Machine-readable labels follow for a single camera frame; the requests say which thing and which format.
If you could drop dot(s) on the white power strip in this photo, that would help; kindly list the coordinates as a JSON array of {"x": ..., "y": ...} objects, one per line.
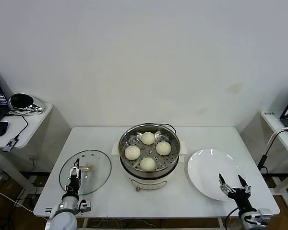
[{"x": 36, "y": 180}]

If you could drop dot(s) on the small printed label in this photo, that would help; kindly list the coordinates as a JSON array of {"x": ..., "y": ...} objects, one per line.
[{"x": 269, "y": 113}]

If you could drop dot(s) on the steel perforated steamer pot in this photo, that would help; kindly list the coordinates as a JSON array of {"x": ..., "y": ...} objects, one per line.
[{"x": 134, "y": 167}]

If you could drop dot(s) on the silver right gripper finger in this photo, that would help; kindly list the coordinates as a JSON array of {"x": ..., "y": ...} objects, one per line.
[
  {"x": 223, "y": 184},
  {"x": 243, "y": 185}
]

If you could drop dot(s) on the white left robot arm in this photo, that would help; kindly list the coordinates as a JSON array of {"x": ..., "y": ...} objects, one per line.
[{"x": 62, "y": 220}]

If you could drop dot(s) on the white table leg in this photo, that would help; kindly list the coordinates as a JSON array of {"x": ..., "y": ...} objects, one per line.
[
  {"x": 85, "y": 222},
  {"x": 220, "y": 222}
]

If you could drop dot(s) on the white round plate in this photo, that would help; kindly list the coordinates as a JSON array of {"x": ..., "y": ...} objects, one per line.
[{"x": 206, "y": 165}]

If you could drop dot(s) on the black inline adapter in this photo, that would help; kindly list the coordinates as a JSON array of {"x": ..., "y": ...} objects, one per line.
[{"x": 262, "y": 161}]

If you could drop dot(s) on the cream electric cooker base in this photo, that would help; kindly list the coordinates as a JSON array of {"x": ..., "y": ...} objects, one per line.
[{"x": 148, "y": 183}]

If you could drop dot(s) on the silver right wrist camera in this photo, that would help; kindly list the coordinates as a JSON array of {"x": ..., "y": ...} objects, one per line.
[{"x": 264, "y": 215}]

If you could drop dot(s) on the round glass lid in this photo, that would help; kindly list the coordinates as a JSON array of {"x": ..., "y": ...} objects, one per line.
[{"x": 98, "y": 175}]

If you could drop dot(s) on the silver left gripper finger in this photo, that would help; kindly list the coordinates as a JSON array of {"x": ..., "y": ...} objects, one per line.
[{"x": 74, "y": 172}]

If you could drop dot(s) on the grey usb hub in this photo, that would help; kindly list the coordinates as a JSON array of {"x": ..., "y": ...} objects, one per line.
[{"x": 10, "y": 143}]

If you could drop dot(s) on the black computer mouse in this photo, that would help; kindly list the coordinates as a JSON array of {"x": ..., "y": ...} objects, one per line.
[{"x": 0, "y": 129}]

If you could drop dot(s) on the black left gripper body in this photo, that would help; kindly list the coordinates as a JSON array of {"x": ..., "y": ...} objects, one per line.
[{"x": 74, "y": 187}]

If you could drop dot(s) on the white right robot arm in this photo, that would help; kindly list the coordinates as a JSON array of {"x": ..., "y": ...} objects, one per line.
[{"x": 248, "y": 216}]

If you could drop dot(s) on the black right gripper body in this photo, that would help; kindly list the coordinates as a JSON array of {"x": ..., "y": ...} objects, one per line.
[{"x": 241, "y": 198}]

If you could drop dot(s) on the white steamed baozi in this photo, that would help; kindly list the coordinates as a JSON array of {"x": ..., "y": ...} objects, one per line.
[
  {"x": 148, "y": 138},
  {"x": 132, "y": 152},
  {"x": 147, "y": 164},
  {"x": 163, "y": 148}
]

